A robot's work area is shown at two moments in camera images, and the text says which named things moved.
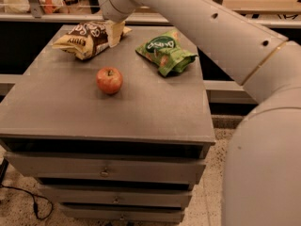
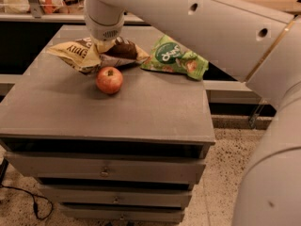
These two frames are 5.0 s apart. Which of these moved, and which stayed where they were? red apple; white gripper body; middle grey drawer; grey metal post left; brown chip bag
Moved: brown chip bag; white gripper body
Stayed: grey metal post left; middle grey drawer; red apple
